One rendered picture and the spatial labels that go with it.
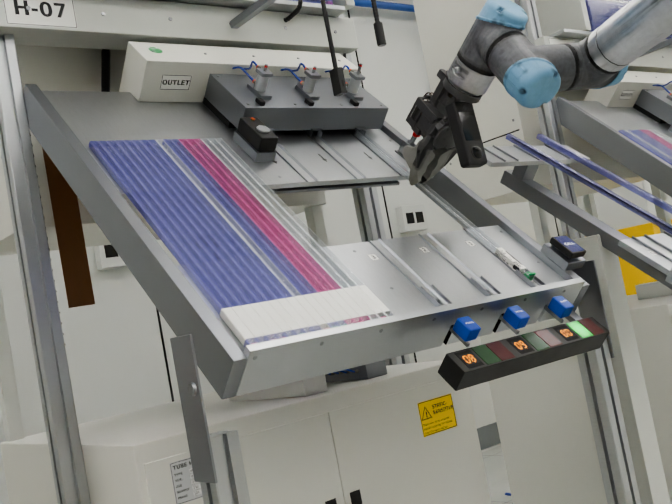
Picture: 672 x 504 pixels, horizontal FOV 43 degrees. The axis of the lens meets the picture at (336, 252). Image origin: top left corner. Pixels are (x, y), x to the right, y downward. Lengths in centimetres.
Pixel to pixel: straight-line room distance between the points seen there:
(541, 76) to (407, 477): 73
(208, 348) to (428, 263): 44
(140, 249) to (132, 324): 195
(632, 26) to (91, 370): 221
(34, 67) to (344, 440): 88
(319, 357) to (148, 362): 207
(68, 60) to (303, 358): 88
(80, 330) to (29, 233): 158
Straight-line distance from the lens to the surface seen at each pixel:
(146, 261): 115
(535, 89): 135
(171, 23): 166
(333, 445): 147
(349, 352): 112
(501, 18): 141
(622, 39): 136
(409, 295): 124
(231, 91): 156
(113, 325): 308
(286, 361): 105
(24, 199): 148
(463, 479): 167
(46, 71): 171
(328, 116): 163
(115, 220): 123
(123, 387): 308
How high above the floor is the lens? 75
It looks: 4 degrees up
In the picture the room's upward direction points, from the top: 11 degrees counter-clockwise
